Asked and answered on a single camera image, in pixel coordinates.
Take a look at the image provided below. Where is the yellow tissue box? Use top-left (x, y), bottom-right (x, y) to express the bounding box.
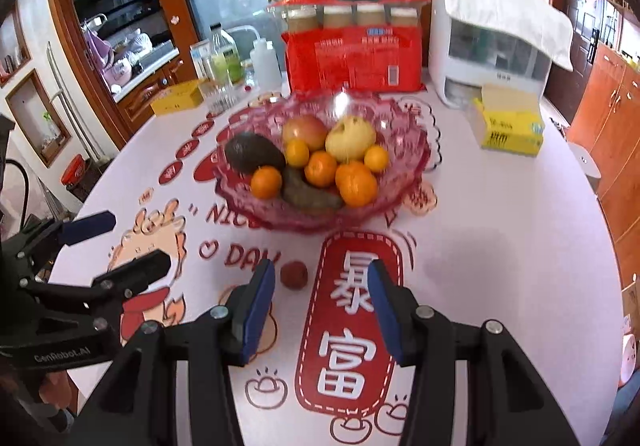
top-left (466, 84), bottom-right (544, 157)

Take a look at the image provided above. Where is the large orange mandarin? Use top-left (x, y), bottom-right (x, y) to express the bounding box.
top-left (334, 161), bottom-right (378, 208)

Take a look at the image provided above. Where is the dark avocado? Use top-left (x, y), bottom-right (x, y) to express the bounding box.
top-left (224, 132), bottom-right (286, 174)

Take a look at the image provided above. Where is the wooden cabinet right side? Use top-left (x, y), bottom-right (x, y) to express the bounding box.
top-left (567, 44), bottom-right (639, 287)

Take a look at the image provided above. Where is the white appliance with cloth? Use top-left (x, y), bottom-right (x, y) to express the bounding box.
top-left (427, 0), bottom-right (574, 109)

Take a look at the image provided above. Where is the pink glass fruit bowl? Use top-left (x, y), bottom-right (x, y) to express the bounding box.
top-left (206, 90), bottom-right (431, 232)

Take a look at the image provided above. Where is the small white carton box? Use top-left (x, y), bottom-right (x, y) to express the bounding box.
top-left (190, 40), bottom-right (213, 81)

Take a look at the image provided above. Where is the yellow pear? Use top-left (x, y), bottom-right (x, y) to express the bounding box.
top-left (326, 116), bottom-right (376, 162)

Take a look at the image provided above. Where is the red paper cup package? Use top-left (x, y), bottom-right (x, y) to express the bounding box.
top-left (268, 0), bottom-right (431, 93)

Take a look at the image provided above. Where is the white squeeze wash bottle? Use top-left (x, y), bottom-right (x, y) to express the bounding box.
top-left (236, 24), bottom-right (282, 92)

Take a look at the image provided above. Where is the clear drinking glass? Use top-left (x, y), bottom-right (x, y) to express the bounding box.
top-left (198, 81), bottom-right (238, 116)

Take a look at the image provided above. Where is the yellow tea tin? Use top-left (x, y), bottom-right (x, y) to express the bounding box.
top-left (151, 80), bottom-right (203, 116)

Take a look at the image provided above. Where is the clear bottle green label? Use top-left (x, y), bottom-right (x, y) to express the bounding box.
top-left (209, 24), bottom-right (244, 85)

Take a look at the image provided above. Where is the small red lychee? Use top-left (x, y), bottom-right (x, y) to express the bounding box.
top-left (280, 261), bottom-right (308, 290)

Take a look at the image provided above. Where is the red apple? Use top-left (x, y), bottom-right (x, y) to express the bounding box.
top-left (282, 114), bottom-right (328, 151)

